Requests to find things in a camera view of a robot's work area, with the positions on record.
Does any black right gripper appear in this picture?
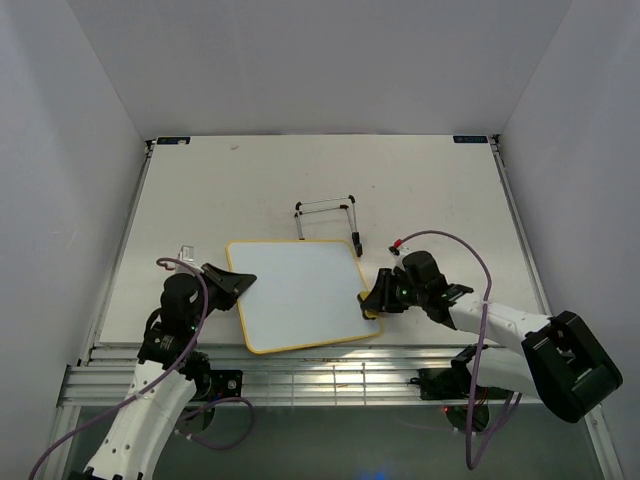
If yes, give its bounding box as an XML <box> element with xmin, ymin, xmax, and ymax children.
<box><xmin>362</xmin><ymin>270</ymin><xmax>426</xmax><ymax>314</ymax></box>

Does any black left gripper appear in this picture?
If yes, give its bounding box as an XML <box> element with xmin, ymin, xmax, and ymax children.
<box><xmin>188</xmin><ymin>262</ymin><xmax>257</xmax><ymax>328</ymax></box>

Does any yellow whiteboard eraser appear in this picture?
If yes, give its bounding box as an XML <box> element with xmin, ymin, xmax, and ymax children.
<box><xmin>356</xmin><ymin>291</ymin><xmax>380</xmax><ymax>321</ymax></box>

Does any yellow framed whiteboard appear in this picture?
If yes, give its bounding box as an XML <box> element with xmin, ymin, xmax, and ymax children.
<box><xmin>226</xmin><ymin>240</ymin><xmax>383</xmax><ymax>355</ymax></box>

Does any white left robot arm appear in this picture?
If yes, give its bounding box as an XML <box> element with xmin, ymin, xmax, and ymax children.
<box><xmin>69</xmin><ymin>258</ymin><xmax>257</xmax><ymax>479</ymax></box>

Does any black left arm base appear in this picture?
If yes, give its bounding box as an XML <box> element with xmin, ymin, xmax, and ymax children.
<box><xmin>176</xmin><ymin>370</ymin><xmax>243</xmax><ymax>435</ymax></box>

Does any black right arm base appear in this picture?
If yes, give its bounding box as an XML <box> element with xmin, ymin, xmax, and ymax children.
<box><xmin>409</xmin><ymin>368</ymin><xmax>508</xmax><ymax>433</ymax></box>

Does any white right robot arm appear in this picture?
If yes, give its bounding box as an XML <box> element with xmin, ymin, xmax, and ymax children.
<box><xmin>227</xmin><ymin>242</ymin><xmax>623</xmax><ymax>423</ymax></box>

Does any blue left corner label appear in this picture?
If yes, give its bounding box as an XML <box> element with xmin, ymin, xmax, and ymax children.
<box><xmin>156</xmin><ymin>136</ymin><xmax>191</xmax><ymax>146</ymax></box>

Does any blue table corner label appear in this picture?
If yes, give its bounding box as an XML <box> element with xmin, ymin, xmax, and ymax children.
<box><xmin>452</xmin><ymin>135</ymin><xmax>489</xmax><ymax>144</ymax></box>

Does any metal wire board stand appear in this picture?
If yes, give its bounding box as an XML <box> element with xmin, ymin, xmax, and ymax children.
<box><xmin>293</xmin><ymin>194</ymin><xmax>364</xmax><ymax>258</ymax></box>

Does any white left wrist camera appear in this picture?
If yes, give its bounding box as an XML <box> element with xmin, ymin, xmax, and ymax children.
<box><xmin>175</xmin><ymin>245</ymin><xmax>197</xmax><ymax>274</ymax></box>

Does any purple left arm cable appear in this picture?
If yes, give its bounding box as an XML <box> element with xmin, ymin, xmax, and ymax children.
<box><xmin>29</xmin><ymin>257</ymin><xmax>256</xmax><ymax>480</ymax></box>

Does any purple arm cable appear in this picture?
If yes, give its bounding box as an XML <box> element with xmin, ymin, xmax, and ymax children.
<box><xmin>399</xmin><ymin>229</ymin><xmax>524</xmax><ymax>471</ymax></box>
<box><xmin>29</xmin><ymin>257</ymin><xmax>256</xmax><ymax>480</ymax></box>

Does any aluminium extrusion frame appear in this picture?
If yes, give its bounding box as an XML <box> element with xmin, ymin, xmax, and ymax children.
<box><xmin>54</xmin><ymin>133</ymin><xmax>626</xmax><ymax>480</ymax></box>

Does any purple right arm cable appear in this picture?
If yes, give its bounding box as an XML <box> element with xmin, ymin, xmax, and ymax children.
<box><xmin>399</xmin><ymin>229</ymin><xmax>524</xmax><ymax>471</ymax></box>

